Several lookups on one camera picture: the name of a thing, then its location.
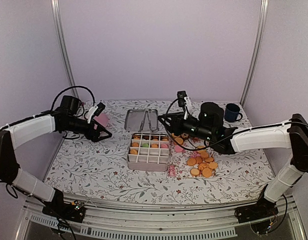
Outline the chocolate donut cookie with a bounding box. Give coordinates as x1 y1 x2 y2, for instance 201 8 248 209
181 133 190 140

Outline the metal tongs white handle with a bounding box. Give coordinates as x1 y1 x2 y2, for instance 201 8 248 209
139 108 159 133

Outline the pink plate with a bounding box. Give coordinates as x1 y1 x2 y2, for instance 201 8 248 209
93 113 109 128

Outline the floral cookie tray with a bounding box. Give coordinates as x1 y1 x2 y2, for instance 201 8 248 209
168 133 219 180

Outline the metal divided cookie tin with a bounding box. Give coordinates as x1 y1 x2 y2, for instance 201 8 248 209
127 133 170 172

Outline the pink round cookie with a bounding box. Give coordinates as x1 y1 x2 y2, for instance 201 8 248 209
160 143 169 149

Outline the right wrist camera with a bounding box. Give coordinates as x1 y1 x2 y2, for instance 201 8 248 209
177 90 193 120

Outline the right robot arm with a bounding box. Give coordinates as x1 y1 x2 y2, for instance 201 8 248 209
158 102 308 218

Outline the dark blue mug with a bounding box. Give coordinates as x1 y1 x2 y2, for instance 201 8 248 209
224 103 243 123

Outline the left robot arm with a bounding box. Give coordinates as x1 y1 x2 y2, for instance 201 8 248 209
0 95 112 217

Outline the metal tin lid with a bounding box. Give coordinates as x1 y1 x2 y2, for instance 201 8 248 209
124 109 150 133

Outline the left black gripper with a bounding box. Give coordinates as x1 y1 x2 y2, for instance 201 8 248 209
63 116 113 142

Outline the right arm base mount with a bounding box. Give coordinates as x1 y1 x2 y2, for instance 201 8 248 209
234 199 279 235

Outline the orange round cookie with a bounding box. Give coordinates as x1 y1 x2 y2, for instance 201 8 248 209
133 135 142 140

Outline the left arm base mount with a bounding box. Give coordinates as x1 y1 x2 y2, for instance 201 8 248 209
42 200 86 223

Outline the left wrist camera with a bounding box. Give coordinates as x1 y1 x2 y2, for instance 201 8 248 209
85 102 106 124

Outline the front aluminium rail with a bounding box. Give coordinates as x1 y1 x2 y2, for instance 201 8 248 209
15 194 308 240

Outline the floral tablecloth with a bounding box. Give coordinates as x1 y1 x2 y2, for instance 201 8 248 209
44 100 274 205

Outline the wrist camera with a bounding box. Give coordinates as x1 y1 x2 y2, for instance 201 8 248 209
85 102 106 124
177 90 193 120

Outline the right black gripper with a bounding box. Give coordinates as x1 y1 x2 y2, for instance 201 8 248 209
157 112 214 143

